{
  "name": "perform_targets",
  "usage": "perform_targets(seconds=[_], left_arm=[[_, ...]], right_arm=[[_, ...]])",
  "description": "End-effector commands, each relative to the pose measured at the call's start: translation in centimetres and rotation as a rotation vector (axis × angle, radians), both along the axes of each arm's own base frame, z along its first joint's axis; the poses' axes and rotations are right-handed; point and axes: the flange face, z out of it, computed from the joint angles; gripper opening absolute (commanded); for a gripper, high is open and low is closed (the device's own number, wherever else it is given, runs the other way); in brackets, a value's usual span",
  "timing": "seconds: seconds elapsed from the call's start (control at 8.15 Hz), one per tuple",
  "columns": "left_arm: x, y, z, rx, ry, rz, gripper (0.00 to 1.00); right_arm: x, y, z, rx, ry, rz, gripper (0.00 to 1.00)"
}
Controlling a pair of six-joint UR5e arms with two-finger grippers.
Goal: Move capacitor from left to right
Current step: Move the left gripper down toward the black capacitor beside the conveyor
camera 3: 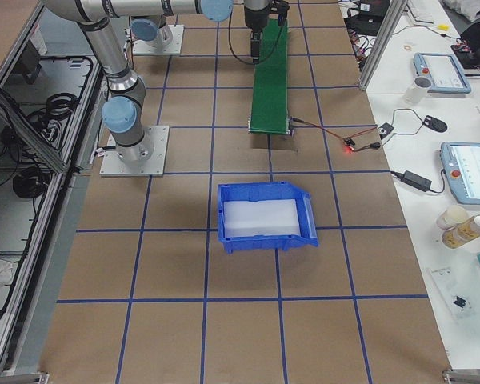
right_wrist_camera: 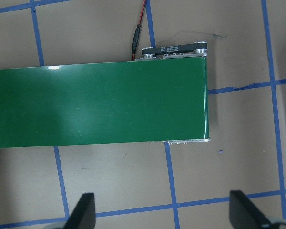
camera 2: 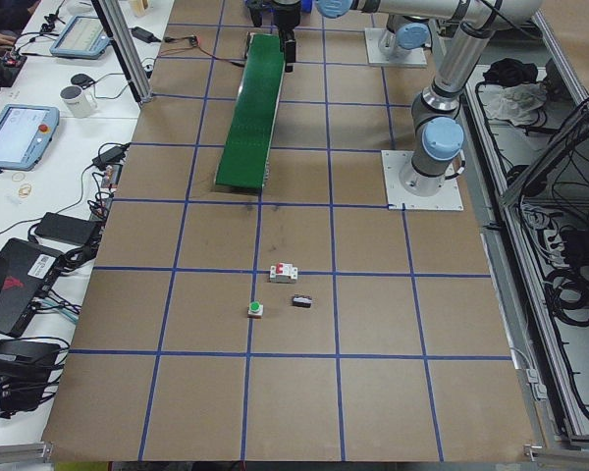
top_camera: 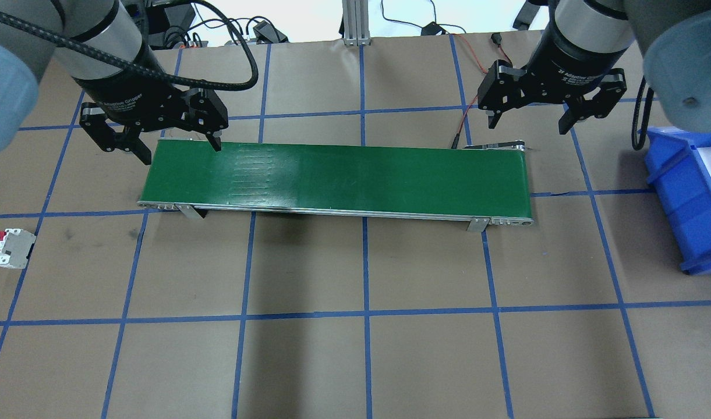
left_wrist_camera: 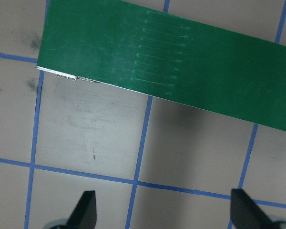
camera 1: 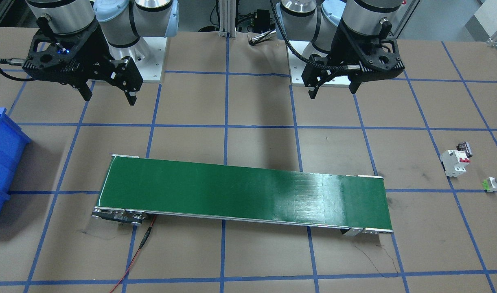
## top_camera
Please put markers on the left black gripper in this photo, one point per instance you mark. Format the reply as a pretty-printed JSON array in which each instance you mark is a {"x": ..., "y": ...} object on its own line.
[{"x": 135, "y": 91}]

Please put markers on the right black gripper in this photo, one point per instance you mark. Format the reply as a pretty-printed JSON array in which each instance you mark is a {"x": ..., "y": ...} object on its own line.
[{"x": 572, "y": 63}]

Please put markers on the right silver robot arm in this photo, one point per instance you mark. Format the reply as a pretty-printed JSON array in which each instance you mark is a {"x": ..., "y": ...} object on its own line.
[{"x": 674, "y": 38}]

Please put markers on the green conveyor belt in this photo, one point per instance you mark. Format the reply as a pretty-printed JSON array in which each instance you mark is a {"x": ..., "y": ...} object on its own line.
[{"x": 482, "y": 187}]

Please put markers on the blue plastic bin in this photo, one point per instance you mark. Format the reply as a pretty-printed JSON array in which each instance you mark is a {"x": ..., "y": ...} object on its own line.
[{"x": 679, "y": 167}]

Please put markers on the white red circuit breaker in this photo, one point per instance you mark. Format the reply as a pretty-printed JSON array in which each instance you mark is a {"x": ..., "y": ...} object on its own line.
[{"x": 15, "y": 248}]

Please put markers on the aluminium frame post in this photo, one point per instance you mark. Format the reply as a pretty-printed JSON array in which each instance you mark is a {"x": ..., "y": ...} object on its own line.
[{"x": 355, "y": 23}]

